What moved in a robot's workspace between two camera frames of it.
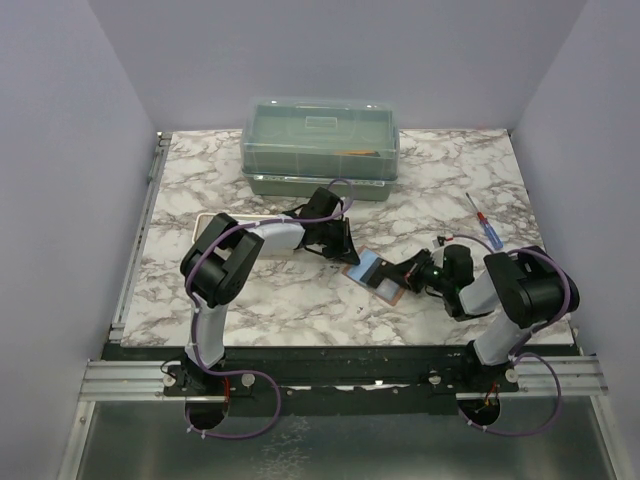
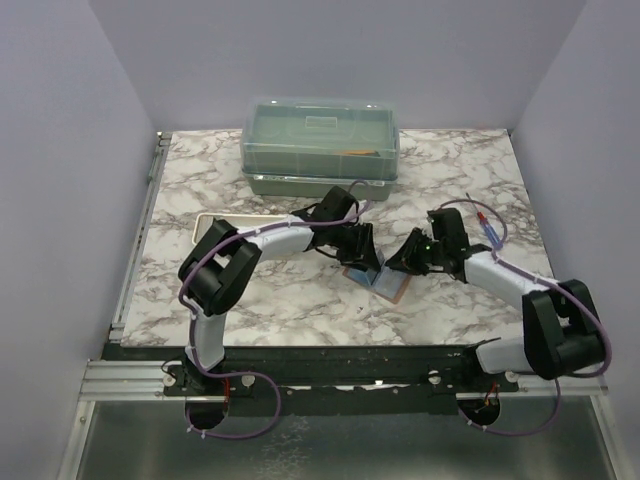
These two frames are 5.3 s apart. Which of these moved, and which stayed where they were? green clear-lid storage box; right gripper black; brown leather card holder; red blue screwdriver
Moved: right gripper black
Stayed: green clear-lid storage box; red blue screwdriver; brown leather card holder
